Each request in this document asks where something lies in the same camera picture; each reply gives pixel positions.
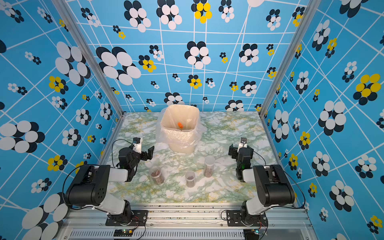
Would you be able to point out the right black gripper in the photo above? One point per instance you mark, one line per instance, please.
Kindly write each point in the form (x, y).
(233, 150)

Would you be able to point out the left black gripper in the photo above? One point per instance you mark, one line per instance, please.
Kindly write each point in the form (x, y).
(149, 154)

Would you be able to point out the tall clear tea jar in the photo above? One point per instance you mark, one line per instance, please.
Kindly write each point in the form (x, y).
(209, 166)

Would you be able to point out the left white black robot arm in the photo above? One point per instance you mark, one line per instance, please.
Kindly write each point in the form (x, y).
(89, 187)

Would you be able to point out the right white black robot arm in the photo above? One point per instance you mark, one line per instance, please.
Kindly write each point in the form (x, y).
(273, 187)

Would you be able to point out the left clear tea jar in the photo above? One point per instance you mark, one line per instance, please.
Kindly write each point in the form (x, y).
(157, 175)

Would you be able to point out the middle small tea jar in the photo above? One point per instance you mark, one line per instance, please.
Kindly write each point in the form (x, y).
(190, 179)

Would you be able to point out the clear plastic bin liner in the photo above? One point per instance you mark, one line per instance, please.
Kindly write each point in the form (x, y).
(171, 136)

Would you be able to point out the cream plastic trash bin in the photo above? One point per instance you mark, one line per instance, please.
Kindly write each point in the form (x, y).
(180, 127)

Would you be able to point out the right green circuit board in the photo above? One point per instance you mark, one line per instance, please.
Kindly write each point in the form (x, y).
(251, 234)

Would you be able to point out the green circuit board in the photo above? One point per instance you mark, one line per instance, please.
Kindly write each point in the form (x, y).
(251, 234)
(123, 233)

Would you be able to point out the left green circuit board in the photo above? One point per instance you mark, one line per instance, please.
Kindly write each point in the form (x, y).
(123, 233)

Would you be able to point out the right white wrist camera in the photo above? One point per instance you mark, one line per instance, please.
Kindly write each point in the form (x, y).
(243, 142)

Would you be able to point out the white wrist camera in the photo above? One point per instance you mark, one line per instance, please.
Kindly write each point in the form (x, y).
(137, 145)
(243, 142)

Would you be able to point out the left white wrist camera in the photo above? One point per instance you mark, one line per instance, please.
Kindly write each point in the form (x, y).
(137, 145)

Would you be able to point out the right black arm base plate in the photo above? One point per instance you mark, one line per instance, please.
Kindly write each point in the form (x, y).
(243, 219)

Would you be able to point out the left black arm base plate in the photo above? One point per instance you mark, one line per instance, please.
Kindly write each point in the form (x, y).
(133, 218)

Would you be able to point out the aluminium front rail frame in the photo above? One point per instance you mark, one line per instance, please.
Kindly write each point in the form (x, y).
(188, 221)

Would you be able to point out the right aluminium corner post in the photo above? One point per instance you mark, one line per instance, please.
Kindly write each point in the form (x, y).
(288, 57)

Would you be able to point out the aluminium corner post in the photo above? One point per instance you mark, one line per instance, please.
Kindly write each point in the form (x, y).
(288, 57)
(78, 36)

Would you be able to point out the left aluminium corner post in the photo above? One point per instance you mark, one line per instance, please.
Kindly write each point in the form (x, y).
(78, 36)

